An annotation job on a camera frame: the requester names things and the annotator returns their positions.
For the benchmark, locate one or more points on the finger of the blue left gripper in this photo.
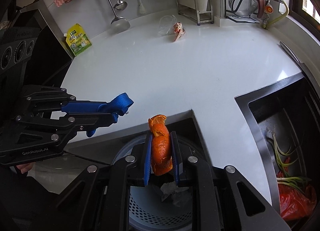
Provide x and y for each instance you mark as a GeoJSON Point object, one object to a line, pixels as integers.
{"type": "Point", "coordinates": [119, 105]}
{"type": "Point", "coordinates": [101, 120]}

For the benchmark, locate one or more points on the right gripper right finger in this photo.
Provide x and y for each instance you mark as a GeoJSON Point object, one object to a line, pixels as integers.
{"type": "Point", "coordinates": [174, 157]}

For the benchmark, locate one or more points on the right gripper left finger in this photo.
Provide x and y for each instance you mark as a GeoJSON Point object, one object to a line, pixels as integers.
{"type": "Point", "coordinates": [147, 159]}

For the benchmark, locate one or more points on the orange peel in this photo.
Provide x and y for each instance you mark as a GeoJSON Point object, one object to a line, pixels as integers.
{"type": "Point", "coordinates": [161, 160]}

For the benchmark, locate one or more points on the clear plastic cup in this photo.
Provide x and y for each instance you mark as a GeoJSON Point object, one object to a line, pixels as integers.
{"type": "Point", "coordinates": [166, 25]}

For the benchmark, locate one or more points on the red white snack wrapper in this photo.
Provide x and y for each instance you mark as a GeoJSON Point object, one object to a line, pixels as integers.
{"type": "Point", "coordinates": [178, 30]}

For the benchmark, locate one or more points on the grey perforated trash bin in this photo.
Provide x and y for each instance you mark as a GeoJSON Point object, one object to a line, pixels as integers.
{"type": "Point", "coordinates": [148, 212]}

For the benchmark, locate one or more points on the black kitchen sink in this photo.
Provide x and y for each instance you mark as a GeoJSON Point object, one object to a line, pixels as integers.
{"type": "Point", "coordinates": [286, 112]}

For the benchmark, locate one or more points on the person's left hand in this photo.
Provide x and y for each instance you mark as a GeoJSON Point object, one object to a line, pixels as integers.
{"type": "Point", "coordinates": [25, 167]}

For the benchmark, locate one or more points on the yellow green detergent pouch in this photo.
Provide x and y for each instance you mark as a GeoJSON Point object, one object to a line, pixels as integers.
{"type": "Point", "coordinates": [77, 39]}

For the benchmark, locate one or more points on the steel spatula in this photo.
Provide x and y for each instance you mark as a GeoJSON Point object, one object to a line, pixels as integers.
{"type": "Point", "coordinates": [118, 24]}

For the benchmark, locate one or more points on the green onion stalks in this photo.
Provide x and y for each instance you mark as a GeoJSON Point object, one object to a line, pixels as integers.
{"type": "Point", "coordinates": [283, 162]}

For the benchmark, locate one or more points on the steel cutting board rack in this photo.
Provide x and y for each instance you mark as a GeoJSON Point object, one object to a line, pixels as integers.
{"type": "Point", "coordinates": [192, 12]}

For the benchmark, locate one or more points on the red plastic bag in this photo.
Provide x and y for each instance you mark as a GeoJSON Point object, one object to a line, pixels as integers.
{"type": "Point", "coordinates": [294, 205]}

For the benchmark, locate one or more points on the steel knife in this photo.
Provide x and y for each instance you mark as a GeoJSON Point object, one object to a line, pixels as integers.
{"type": "Point", "coordinates": [300, 64]}

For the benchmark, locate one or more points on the steel colander pot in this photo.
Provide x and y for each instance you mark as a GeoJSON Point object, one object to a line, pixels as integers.
{"type": "Point", "coordinates": [242, 8]}

